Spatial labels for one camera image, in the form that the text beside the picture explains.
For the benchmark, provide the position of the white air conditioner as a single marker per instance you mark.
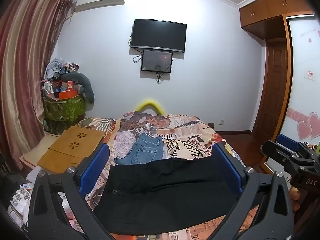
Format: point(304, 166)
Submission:
point(100, 0)

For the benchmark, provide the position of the pile of clothes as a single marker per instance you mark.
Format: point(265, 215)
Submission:
point(56, 67)

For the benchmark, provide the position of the wooden bedpost knob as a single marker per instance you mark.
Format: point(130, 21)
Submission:
point(295, 196)

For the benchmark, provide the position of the wooden lap desk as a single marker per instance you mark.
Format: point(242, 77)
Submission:
point(67, 150)

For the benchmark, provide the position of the yellow foam arch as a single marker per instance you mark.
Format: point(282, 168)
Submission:
point(146, 102)

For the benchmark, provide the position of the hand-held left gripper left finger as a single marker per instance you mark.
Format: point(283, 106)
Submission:
point(96, 166)

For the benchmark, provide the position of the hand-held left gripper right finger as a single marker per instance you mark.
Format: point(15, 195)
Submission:
point(228, 166)

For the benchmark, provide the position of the light wooden bedside table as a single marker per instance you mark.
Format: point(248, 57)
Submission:
point(32, 152)

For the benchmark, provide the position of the striped red curtain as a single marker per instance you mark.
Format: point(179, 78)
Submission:
point(22, 67)

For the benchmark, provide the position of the orange box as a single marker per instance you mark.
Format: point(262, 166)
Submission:
point(67, 94)

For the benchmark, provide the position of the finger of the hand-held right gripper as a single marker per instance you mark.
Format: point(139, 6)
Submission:
point(288, 141)
point(277, 155)

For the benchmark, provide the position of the white clutter pile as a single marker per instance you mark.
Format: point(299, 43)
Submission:
point(21, 197)

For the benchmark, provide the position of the white wardrobe sliding door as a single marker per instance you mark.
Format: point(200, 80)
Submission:
point(305, 92)

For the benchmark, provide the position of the blue jeans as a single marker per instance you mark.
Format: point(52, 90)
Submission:
point(145, 150)

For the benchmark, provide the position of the black pants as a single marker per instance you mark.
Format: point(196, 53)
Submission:
point(162, 200)

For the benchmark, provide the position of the printed bed sheet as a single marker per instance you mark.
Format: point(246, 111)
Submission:
point(185, 130)

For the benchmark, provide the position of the black wall television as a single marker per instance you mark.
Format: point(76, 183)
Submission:
point(158, 33)

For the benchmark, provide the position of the grey neck pillow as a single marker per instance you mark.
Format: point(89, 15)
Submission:
point(86, 85)

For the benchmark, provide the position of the brown wooden door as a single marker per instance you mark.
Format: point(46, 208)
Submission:
point(273, 87)

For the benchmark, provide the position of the green fabric storage bag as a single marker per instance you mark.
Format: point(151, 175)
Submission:
point(63, 107)

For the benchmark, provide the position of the small black wall monitor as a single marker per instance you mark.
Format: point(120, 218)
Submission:
point(156, 61)

